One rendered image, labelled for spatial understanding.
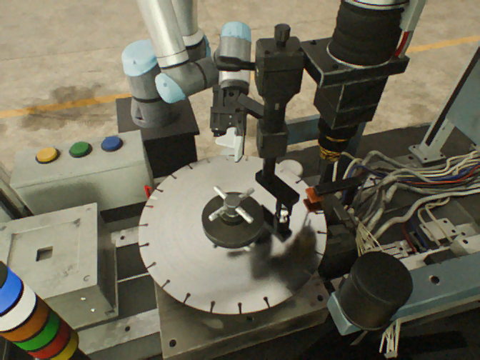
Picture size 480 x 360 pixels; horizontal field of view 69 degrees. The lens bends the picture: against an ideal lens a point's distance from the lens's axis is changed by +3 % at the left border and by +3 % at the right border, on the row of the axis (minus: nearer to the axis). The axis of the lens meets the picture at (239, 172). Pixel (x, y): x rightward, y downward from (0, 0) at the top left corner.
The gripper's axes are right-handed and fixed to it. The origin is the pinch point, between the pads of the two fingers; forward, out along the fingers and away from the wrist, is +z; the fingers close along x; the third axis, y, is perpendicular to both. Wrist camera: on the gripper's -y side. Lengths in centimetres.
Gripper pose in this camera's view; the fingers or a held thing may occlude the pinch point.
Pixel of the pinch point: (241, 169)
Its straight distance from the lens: 77.2
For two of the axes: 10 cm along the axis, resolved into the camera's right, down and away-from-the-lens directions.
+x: -0.4, -1.8, -9.8
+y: -10.0, -0.2, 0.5
